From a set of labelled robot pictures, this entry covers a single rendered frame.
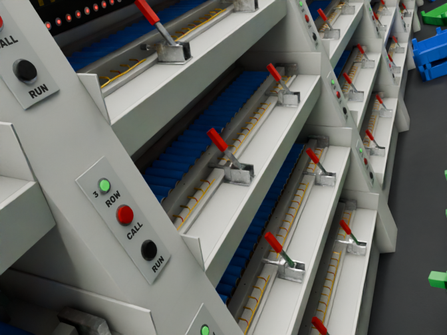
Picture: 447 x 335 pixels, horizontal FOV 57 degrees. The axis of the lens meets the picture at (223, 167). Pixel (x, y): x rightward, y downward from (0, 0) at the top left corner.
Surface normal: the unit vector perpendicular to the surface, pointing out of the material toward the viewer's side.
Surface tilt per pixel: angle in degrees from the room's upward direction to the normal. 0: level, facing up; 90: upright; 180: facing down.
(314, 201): 23
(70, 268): 90
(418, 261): 0
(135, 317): 90
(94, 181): 90
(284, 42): 90
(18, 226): 113
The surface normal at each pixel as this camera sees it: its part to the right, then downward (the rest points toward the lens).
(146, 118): 0.91, 0.12
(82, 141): 0.80, -0.21
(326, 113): -0.39, 0.53
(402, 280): -0.46, -0.82
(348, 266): -0.11, -0.84
